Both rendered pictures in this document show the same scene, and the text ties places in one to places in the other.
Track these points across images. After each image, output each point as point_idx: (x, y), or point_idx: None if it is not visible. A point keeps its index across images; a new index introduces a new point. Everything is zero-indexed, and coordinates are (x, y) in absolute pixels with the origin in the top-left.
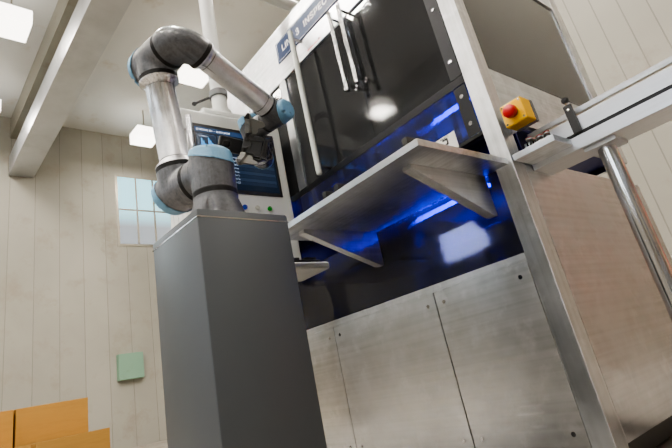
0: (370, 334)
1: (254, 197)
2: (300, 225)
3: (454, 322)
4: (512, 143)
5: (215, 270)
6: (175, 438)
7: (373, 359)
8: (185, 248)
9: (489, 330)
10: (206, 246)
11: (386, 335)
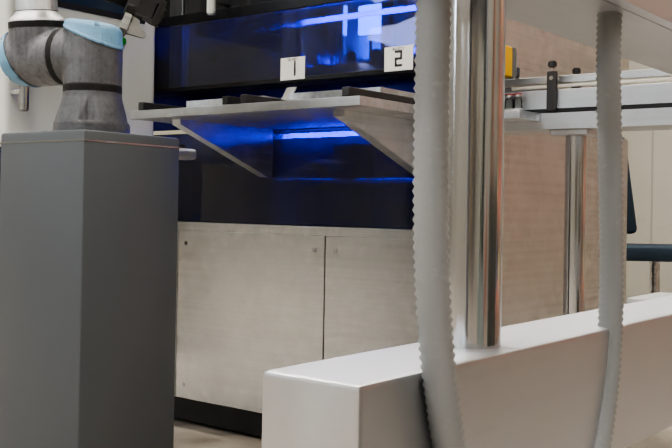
0: (229, 257)
1: (103, 20)
2: (179, 117)
3: (340, 279)
4: None
5: (95, 208)
6: (11, 368)
7: (225, 288)
8: (58, 169)
9: (377, 301)
10: (89, 178)
11: (251, 265)
